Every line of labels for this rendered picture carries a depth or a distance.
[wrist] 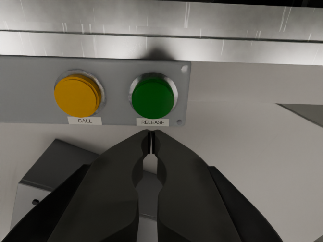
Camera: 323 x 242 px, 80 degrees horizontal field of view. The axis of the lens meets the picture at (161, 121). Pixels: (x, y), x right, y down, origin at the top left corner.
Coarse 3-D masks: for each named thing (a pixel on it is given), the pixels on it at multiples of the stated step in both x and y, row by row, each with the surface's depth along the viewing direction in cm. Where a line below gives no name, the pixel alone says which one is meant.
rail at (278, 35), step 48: (0, 0) 15; (48, 0) 15; (96, 0) 15; (144, 0) 15; (192, 0) 15; (0, 48) 17; (48, 48) 17; (96, 48) 17; (144, 48) 17; (192, 48) 17; (240, 48) 17; (288, 48) 17
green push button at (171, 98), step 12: (144, 84) 17; (156, 84) 17; (168, 84) 18; (132, 96) 18; (144, 96) 18; (156, 96) 18; (168, 96) 18; (144, 108) 18; (156, 108) 18; (168, 108) 18
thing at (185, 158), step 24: (168, 144) 11; (168, 168) 9; (192, 168) 9; (168, 192) 8; (192, 192) 8; (216, 192) 8; (168, 216) 7; (192, 216) 7; (216, 216) 7; (168, 240) 7; (192, 240) 6; (216, 240) 6; (240, 240) 6
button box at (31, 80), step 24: (0, 72) 18; (24, 72) 18; (48, 72) 18; (72, 72) 18; (96, 72) 18; (120, 72) 18; (144, 72) 18; (168, 72) 18; (0, 96) 19; (24, 96) 19; (48, 96) 19; (120, 96) 19; (0, 120) 20; (24, 120) 20; (48, 120) 20; (72, 120) 20; (96, 120) 20; (120, 120) 20; (144, 120) 20; (168, 120) 20
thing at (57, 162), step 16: (64, 144) 33; (48, 160) 29; (64, 160) 30; (80, 160) 31; (32, 176) 26; (48, 176) 27; (64, 176) 28; (144, 176) 35; (16, 192) 25; (32, 192) 25; (48, 192) 25; (144, 192) 32; (16, 208) 26; (144, 208) 29; (144, 224) 29; (144, 240) 31
